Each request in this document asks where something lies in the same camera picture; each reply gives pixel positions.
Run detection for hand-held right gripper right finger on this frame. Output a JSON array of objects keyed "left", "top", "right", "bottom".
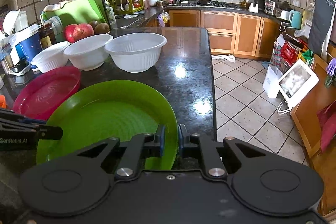
[{"left": 178, "top": 124, "right": 267, "bottom": 179}]

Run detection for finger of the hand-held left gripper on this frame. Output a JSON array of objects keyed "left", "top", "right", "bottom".
[
  {"left": 34, "top": 126, "right": 64, "bottom": 141},
  {"left": 0, "top": 108, "right": 48, "bottom": 126}
]

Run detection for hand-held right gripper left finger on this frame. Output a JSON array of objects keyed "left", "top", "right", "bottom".
[{"left": 76, "top": 124, "right": 166, "bottom": 180}]

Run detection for red plastic plate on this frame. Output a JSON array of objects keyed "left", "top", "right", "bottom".
[{"left": 13, "top": 66, "right": 82, "bottom": 121}]

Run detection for green plastic plate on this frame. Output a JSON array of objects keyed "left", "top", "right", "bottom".
[{"left": 36, "top": 80, "right": 179, "bottom": 170}]

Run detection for medium white plastic bowl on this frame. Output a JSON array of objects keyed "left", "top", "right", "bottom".
[{"left": 64, "top": 34, "right": 113, "bottom": 71}]

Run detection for large white plastic bowl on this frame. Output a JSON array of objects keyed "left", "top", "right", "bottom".
[{"left": 104, "top": 32, "right": 168, "bottom": 73}]

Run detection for flat white black device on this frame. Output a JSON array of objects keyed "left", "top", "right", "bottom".
[{"left": 8, "top": 58, "right": 31, "bottom": 75}]

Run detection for small white plastic bowl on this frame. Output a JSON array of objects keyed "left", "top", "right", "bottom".
[{"left": 31, "top": 42, "right": 70, "bottom": 73}]

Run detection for blue paper cup white lid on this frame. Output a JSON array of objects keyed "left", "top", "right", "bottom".
[{"left": 16, "top": 25, "right": 43, "bottom": 70}]

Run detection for dark sauce jar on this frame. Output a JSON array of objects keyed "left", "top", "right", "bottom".
[{"left": 38, "top": 22, "right": 57, "bottom": 48}]

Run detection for red apple left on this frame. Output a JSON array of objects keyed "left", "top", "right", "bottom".
[{"left": 63, "top": 25, "right": 79, "bottom": 43}]

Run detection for red apple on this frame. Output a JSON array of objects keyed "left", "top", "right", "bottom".
[
  {"left": 63, "top": 25, "right": 79, "bottom": 43},
  {"left": 73, "top": 23, "right": 94, "bottom": 40}
]

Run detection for white floor cloth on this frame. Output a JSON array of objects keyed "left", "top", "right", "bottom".
[{"left": 212, "top": 54, "right": 237, "bottom": 62}]

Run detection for clear container white lid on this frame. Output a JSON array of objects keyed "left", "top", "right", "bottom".
[{"left": 2, "top": 10, "right": 22, "bottom": 36}]

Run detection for red apple right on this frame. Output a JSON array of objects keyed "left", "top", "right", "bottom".
[{"left": 73, "top": 23, "right": 94, "bottom": 40}]

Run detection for white paper bag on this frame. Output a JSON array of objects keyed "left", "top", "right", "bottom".
[{"left": 262, "top": 64, "right": 284, "bottom": 98}]

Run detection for green cutting board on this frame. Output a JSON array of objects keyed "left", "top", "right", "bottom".
[{"left": 41, "top": 0, "right": 106, "bottom": 30}]

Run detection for wooden lower cabinets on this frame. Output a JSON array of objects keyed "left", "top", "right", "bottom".
[{"left": 146, "top": 9, "right": 281, "bottom": 59}]

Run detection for white box clear window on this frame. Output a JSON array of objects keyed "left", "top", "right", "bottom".
[{"left": 278, "top": 58, "right": 320, "bottom": 107}]

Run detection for clear baby bottle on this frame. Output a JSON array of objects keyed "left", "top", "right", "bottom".
[{"left": 106, "top": 6, "right": 116, "bottom": 25}]

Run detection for red shopping bag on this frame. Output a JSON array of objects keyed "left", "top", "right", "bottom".
[{"left": 272, "top": 34, "right": 306, "bottom": 73}]

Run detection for gas stove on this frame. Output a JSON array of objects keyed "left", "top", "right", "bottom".
[{"left": 196, "top": 0, "right": 242, "bottom": 10}]

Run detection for green dish rack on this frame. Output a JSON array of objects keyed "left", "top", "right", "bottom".
[{"left": 109, "top": 0, "right": 144, "bottom": 14}]

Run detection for group of countertop appliances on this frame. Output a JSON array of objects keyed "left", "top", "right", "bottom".
[{"left": 249, "top": 0, "right": 294, "bottom": 19}]

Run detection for teal kettle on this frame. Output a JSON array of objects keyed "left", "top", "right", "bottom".
[{"left": 289, "top": 10, "right": 303, "bottom": 29}]

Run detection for dark hanging apron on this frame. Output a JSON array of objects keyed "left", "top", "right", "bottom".
[{"left": 308, "top": 0, "right": 336, "bottom": 56}]

